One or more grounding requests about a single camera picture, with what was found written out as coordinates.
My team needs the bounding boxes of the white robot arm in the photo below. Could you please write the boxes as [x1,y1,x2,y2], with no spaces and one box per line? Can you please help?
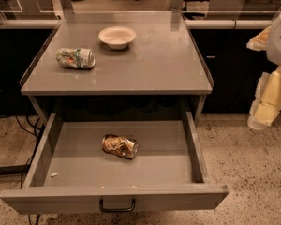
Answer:
[246,11,281,130]

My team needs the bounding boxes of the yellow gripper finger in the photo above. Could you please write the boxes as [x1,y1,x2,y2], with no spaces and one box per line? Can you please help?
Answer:
[246,27,271,51]
[247,67,281,130]

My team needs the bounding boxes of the black drawer handle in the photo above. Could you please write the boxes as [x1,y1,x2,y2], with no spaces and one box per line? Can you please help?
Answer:
[99,198,136,213]

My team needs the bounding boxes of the crushed orange can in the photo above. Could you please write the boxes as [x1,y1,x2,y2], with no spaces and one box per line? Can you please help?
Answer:
[102,134,138,159]

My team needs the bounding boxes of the glass partition with rail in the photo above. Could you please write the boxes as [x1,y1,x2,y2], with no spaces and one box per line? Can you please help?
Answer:
[0,0,277,30]

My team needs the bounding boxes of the grey cabinet counter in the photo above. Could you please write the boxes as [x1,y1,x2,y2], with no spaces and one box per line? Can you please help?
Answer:
[19,11,215,124]

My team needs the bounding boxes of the white paper bowl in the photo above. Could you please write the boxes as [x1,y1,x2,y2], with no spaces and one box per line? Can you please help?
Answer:
[98,26,137,50]

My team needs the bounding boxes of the grey open drawer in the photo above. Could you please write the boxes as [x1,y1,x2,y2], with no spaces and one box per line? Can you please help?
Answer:
[0,112,229,214]

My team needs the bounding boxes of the black floor cables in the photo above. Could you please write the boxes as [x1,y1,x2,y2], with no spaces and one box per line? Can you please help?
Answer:
[13,115,45,225]

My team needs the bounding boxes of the crushed green white can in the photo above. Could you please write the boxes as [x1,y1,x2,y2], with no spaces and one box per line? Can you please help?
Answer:
[56,48,96,69]

